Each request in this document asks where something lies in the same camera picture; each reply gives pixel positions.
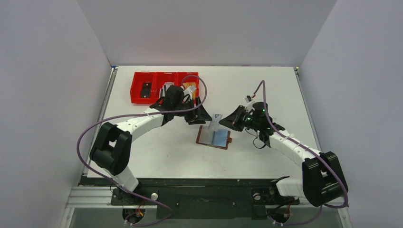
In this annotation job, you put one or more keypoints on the yellow card holder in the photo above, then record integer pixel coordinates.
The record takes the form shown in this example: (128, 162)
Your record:
(189, 84)

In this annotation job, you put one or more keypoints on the brown leather card holder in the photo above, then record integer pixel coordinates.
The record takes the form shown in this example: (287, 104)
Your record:
(217, 139)

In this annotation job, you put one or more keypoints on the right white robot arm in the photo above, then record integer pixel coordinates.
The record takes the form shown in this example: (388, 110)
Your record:
(322, 179)

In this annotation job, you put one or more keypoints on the red middle bin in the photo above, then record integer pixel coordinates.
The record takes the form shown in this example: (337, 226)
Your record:
(159, 79)

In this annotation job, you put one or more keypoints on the red left bin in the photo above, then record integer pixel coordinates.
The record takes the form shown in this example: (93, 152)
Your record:
(138, 79)

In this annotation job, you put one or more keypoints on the red right bin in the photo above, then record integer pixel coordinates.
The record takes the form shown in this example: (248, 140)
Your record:
(187, 79)

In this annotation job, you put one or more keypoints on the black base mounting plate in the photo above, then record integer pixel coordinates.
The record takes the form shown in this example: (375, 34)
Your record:
(199, 198)

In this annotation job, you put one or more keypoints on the black card holder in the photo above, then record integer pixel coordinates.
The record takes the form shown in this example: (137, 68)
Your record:
(145, 91)

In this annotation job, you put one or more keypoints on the white cards in bin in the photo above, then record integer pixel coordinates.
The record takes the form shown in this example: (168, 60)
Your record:
(165, 87)

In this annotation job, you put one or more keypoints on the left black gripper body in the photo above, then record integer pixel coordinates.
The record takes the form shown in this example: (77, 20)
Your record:
(189, 116)

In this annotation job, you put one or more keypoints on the red bin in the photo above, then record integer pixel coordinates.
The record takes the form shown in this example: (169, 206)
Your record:
(159, 79)
(138, 79)
(187, 79)

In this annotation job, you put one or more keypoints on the aluminium frame rail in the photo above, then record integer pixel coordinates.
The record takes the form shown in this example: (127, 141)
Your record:
(97, 198)

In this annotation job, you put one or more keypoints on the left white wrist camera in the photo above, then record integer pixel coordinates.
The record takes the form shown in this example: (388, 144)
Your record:
(191, 91)

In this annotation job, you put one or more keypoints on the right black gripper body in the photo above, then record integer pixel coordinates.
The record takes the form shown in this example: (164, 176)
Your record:
(240, 118)

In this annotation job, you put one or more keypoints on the white VIP card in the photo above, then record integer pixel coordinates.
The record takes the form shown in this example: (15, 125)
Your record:
(214, 123)

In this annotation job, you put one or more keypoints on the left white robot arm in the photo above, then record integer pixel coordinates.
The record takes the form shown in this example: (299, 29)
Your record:
(112, 146)

